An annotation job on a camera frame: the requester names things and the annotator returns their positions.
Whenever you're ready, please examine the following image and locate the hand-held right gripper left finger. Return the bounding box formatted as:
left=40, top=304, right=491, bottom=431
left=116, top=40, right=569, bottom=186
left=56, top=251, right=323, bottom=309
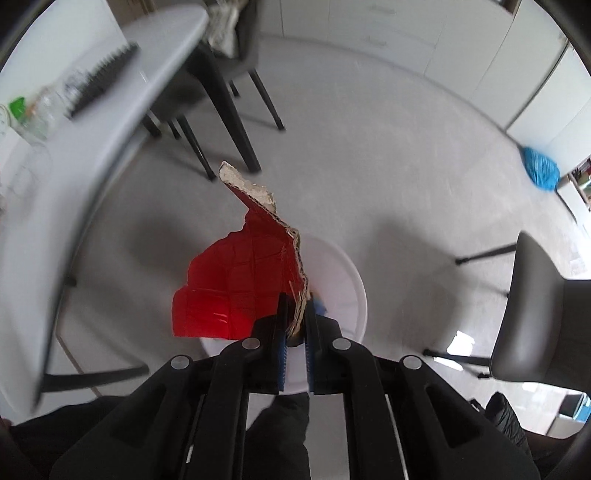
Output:
left=48, top=293, right=290, bottom=480

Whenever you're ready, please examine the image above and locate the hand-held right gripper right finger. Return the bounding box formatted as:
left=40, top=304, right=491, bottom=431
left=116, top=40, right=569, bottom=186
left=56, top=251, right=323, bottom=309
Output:
left=305, top=300, right=541, bottom=480

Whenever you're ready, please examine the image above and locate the white trash bin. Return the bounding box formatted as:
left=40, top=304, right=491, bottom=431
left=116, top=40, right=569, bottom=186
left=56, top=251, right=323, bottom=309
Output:
left=201, top=235, right=369, bottom=395

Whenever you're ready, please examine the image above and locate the red cardboard piece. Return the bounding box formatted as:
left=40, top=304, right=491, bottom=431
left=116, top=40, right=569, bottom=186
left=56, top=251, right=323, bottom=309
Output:
left=172, top=161, right=311, bottom=340

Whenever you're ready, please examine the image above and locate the white paper scrap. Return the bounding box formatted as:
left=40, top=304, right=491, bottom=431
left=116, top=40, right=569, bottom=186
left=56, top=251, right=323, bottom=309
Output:
left=442, top=330, right=476, bottom=366

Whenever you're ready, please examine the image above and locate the dark grey chair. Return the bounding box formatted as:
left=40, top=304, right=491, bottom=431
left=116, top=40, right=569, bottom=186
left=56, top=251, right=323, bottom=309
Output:
left=425, top=231, right=591, bottom=384
left=143, top=0, right=287, bottom=181

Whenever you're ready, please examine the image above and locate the blue plastic bag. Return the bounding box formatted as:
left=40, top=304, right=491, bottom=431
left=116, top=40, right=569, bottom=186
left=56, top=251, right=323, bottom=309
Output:
left=521, top=147, right=561, bottom=191

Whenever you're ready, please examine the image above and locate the black foam net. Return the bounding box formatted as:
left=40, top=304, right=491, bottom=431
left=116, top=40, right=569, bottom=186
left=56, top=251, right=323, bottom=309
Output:
left=68, top=43, right=140, bottom=117

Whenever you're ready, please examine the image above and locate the beige cloth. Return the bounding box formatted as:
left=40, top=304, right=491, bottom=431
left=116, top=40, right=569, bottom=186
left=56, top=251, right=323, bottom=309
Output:
left=203, top=0, right=243, bottom=58

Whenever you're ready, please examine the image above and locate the crushed clear plastic bottle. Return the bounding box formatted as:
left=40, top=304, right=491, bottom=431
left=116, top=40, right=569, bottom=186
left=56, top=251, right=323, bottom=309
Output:
left=25, top=85, right=63, bottom=145

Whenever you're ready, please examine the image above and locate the white drawer unit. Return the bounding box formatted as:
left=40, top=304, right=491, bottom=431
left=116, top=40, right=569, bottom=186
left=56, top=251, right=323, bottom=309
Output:
left=256, top=0, right=451, bottom=81

